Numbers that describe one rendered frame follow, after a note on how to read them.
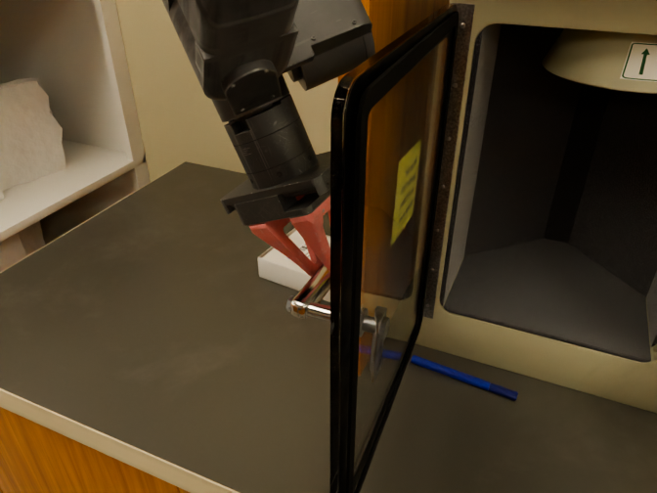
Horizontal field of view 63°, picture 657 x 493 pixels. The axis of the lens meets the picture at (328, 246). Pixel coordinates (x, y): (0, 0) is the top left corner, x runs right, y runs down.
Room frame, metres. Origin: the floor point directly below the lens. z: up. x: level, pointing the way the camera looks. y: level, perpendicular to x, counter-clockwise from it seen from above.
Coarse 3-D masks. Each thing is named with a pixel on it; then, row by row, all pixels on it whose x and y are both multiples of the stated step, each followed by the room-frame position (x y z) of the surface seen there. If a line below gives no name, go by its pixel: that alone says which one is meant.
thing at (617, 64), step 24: (552, 48) 0.61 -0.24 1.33; (576, 48) 0.57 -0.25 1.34; (600, 48) 0.55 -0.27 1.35; (624, 48) 0.53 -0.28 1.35; (648, 48) 0.52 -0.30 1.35; (552, 72) 0.58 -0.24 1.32; (576, 72) 0.55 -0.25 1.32; (600, 72) 0.53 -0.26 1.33; (624, 72) 0.52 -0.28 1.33; (648, 72) 0.51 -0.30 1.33
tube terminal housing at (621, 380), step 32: (480, 0) 0.56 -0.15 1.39; (512, 0) 0.55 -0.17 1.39; (544, 0) 0.54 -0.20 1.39; (576, 0) 0.53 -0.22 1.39; (608, 0) 0.52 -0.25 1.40; (640, 0) 0.51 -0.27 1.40; (640, 32) 0.50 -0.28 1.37; (448, 224) 0.56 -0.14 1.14; (448, 320) 0.56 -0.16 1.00; (448, 352) 0.55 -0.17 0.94; (480, 352) 0.54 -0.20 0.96; (512, 352) 0.52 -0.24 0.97; (544, 352) 0.51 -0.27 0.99; (576, 352) 0.49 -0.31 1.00; (576, 384) 0.49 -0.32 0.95; (608, 384) 0.47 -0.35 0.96; (640, 384) 0.46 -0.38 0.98
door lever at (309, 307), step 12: (312, 276) 0.37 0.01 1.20; (324, 276) 0.37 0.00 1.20; (312, 288) 0.35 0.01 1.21; (324, 288) 0.35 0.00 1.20; (288, 300) 0.33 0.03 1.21; (300, 300) 0.33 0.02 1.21; (312, 300) 0.33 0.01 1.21; (300, 312) 0.32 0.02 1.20; (312, 312) 0.32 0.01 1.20; (324, 312) 0.32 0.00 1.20
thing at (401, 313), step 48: (384, 48) 0.36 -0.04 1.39; (336, 96) 0.28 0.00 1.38; (384, 96) 0.34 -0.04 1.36; (432, 96) 0.48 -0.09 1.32; (336, 144) 0.27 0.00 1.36; (384, 144) 0.35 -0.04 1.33; (432, 144) 0.51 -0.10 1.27; (336, 192) 0.27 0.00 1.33; (384, 192) 0.35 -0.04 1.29; (336, 240) 0.27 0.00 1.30; (384, 240) 0.36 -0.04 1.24; (336, 288) 0.27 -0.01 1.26; (384, 288) 0.37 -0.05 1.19; (336, 336) 0.27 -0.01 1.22; (336, 384) 0.27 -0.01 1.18; (384, 384) 0.39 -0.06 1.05; (336, 432) 0.27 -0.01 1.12; (336, 480) 0.27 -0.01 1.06
